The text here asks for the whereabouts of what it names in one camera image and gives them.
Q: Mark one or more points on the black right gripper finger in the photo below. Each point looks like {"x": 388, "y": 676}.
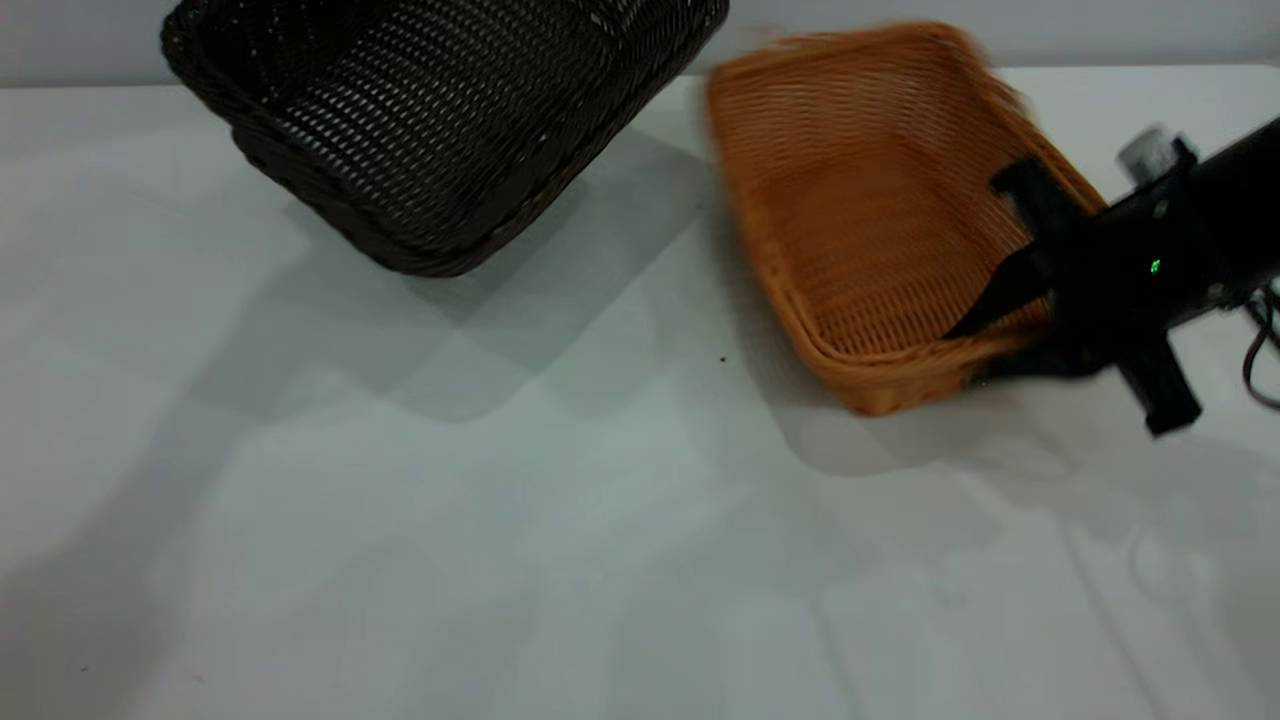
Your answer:
{"x": 1015, "y": 285}
{"x": 1040, "y": 365}

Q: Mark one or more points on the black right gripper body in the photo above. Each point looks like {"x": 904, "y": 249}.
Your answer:
{"x": 1120, "y": 270}

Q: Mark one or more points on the orange wicker basket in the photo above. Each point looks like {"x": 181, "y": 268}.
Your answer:
{"x": 860, "y": 230}

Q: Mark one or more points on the black wicker basket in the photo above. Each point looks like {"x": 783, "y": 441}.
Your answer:
{"x": 430, "y": 130}

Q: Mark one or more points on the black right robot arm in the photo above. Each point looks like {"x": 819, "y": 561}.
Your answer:
{"x": 1245, "y": 220}

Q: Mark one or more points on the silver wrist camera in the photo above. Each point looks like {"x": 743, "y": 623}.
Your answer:
{"x": 1150, "y": 152}

